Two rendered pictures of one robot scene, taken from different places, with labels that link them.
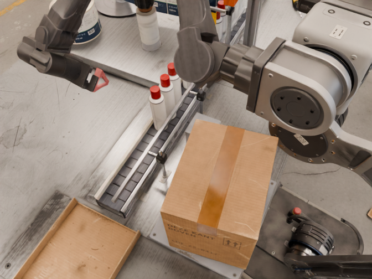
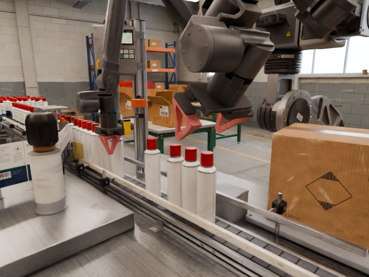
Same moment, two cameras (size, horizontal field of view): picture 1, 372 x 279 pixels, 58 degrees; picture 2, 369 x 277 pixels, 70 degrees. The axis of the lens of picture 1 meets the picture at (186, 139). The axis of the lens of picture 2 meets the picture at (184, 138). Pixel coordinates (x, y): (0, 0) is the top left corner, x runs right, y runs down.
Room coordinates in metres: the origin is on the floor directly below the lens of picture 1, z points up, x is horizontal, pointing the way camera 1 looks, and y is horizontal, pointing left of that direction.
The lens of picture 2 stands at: (0.66, 0.74, 1.27)
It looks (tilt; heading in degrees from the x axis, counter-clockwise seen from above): 13 degrees down; 285
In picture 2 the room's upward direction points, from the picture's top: straight up
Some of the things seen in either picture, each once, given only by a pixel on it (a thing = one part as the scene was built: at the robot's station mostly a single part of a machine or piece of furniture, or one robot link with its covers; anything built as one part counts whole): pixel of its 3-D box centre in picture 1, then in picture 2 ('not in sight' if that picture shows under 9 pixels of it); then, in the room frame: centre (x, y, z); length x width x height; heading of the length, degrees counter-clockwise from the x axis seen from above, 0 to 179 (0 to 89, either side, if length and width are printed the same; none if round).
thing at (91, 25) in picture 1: (76, 17); not in sight; (1.39, 0.47, 0.95); 0.20 x 0.20 x 0.14
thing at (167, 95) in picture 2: not in sight; (156, 104); (1.83, -2.29, 0.96); 0.53 x 0.45 x 0.37; 52
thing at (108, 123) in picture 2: not in sight; (108, 121); (1.14, -0.06, 1.13); 0.10 x 0.07 x 0.07; 148
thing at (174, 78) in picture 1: (174, 86); (175, 177); (0.87, 0.03, 0.98); 0.05 x 0.05 x 0.20
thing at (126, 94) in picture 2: not in sight; (134, 102); (2.23, -2.52, 0.97); 0.45 x 0.38 x 0.37; 53
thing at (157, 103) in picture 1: (158, 108); (206, 189); (0.77, 0.09, 0.98); 0.05 x 0.05 x 0.20
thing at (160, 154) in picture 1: (156, 162); (274, 225); (0.59, 0.10, 0.91); 0.07 x 0.03 x 0.16; 59
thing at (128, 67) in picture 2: not in sight; (117, 51); (1.22, -0.28, 1.38); 0.17 x 0.10 x 0.19; 24
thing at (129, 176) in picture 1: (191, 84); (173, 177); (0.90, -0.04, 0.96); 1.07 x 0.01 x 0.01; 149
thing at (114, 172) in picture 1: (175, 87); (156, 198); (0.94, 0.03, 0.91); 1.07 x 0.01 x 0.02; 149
